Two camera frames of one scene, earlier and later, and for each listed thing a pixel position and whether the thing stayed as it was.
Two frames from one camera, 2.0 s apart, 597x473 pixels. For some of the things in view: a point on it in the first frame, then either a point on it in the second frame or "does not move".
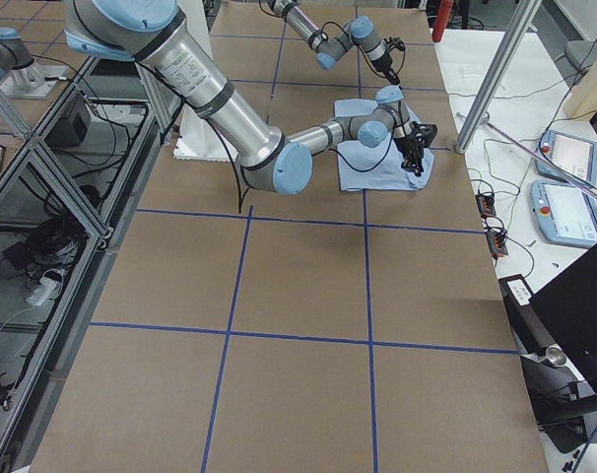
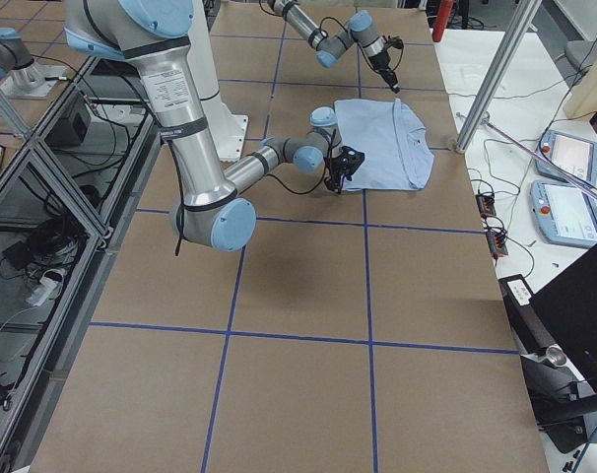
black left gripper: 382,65 does not move
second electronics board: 497,242 does not move
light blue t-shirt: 364,168 does not move
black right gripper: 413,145 to 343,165
